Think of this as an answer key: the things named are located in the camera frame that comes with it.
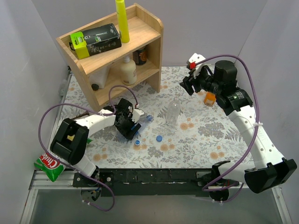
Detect yellow tall bottle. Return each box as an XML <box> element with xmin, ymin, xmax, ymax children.
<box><xmin>115</xmin><ymin>0</ymin><xmax>130</xmax><ymax>43</ymax></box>

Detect wooden shelf unit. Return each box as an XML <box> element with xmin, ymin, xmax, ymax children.
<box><xmin>57</xmin><ymin>3</ymin><xmax>164</xmax><ymax>111</ymax></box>

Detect orange juice bottle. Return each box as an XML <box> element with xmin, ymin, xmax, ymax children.
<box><xmin>204</xmin><ymin>92</ymin><xmax>216</xmax><ymax>106</ymax></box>

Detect floral patterned table mat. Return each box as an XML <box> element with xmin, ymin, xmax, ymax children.
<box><xmin>50</xmin><ymin>65</ymin><xmax>267</xmax><ymax>169</ymax></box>

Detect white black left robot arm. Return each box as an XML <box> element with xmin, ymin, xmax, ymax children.
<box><xmin>50</xmin><ymin>98</ymin><xmax>145</xmax><ymax>187</ymax></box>

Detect white jug black cap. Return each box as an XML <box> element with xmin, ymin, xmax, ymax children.
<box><xmin>89</xmin><ymin>66</ymin><xmax>110</xmax><ymax>91</ymax></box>

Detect dark jar on shelf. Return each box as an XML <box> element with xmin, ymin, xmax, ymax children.
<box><xmin>133</xmin><ymin>47</ymin><xmax>147</xmax><ymax>66</ymax></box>

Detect small blue bottle cap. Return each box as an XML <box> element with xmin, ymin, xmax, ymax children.
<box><xmin>156</xmin><ymin>135</ymin><xmax>163</xmax><ymax>142</ymax></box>

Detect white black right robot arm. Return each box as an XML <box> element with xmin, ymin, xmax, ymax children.
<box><xmin>180</xmin><ymin>59</ymin><xmax>297</xmax><ymax>193</ymax></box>

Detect chips snack bag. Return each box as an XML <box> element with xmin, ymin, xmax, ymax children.
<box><xmin>34</xmin><ymin>137</ymin><xmax>94</xmax><ymax>182</ymax></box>

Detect blue label water bottle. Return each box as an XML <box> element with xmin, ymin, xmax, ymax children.
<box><xmin>118</xmin><ymin>114</ymin><xmax>154</xmax><ymax>142</ymax></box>

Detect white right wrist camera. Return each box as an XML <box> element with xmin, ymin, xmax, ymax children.
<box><xmin>186</xmin><ymin>52</ymin><xmax>208</xmax><ymax>77</ymax></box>

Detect brown chocolate bar wrapper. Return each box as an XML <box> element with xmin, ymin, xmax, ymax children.
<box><xmin>72</xmin><ymin>111</ymin><xmax>89</xmax><ymax>120</ymax></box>

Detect cream lotion pump bottle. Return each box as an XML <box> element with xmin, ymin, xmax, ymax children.
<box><xmin>120</xmin><ymin>56</ymin><xmax>137</xmax><ymax>85</ymax></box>

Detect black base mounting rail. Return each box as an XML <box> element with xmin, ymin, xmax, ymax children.
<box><xmin>72</xmin><ymin>168</ymin><xmax>229</xmax><ymax>201</ymax></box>

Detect clear plastic cup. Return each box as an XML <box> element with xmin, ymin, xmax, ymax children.
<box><xmin>166</xmin><ymin>97</ymin><xmax>181</xmax><ymax>125</ymax></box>

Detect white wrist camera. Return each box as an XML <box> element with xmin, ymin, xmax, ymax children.
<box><xmin>186</xmin><ymin>52</ymin><xmax>208</xmax><ymax>77</ymax></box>
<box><xmin>132</xmin><ymin>108</ymin><xmax>145</xmax><ymax>123</ymax></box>

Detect black green product box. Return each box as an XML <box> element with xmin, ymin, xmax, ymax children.
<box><xmin>69</xmin><ymin>23</ymin><xmax>122</xmax><ymax>59</ymax></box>

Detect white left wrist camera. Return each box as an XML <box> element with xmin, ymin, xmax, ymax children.
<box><xmin>132</xmin><ymin>108</ymin><xmax>145</xmax><ymax>123</ymax></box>

